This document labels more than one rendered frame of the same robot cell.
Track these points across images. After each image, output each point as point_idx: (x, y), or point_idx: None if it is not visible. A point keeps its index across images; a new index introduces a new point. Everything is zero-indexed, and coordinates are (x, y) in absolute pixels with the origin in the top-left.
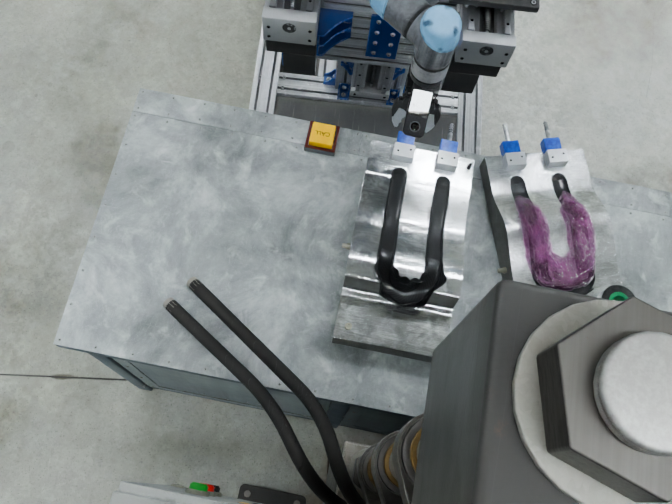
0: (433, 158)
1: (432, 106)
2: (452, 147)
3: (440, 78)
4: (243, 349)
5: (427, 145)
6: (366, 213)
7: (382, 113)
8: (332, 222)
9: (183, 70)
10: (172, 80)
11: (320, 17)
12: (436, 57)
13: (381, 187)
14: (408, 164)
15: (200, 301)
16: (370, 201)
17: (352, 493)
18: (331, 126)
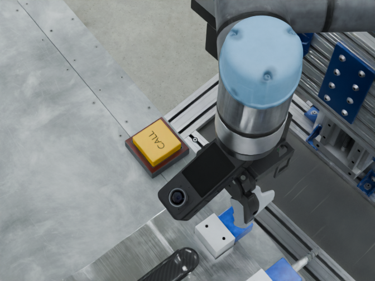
0: (250, 274)
1: (238, 190)
2: (287, 280)
3: (245, 149)
4: None
5: (281, 255)
6: (97, 275)
7: (345, 192)
8: (72, 255)
9: (195, 13)
10: (176, 15)
11: None
12: (230, 104)
13: (148, 257)
14: (210, 256)
15: None
16: (117, 264)
17: None
18: (174, 139)
